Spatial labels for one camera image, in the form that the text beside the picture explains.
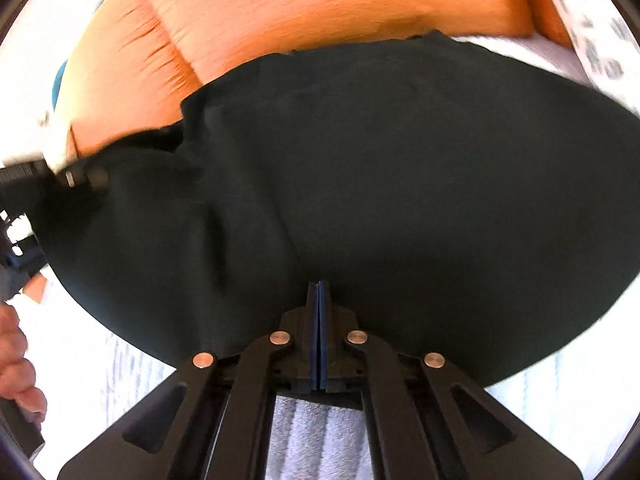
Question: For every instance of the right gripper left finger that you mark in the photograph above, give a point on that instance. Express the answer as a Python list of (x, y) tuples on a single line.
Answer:
[(299, 363)]

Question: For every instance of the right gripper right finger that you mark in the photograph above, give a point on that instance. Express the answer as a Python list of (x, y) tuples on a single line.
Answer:
[(340, 366)]

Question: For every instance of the black zip-neck sweater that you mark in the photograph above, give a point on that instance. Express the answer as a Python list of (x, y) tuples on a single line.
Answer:
[(456, 200)]

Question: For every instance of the left hand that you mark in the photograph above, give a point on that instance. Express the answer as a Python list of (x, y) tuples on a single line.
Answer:
[(17, 374)]

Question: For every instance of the orange pillow at left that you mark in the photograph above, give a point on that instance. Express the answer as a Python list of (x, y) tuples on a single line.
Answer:
[(125, 75)]

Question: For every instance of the large orange pillow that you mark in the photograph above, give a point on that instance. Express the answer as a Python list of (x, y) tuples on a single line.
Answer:
[(217, 35)]

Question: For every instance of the orange pillow at right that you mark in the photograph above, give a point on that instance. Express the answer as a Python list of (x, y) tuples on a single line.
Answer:
[(548, 23)]

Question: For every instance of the white blue floral pillow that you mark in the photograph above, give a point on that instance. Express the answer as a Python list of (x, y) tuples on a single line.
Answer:
[(603, 41)]

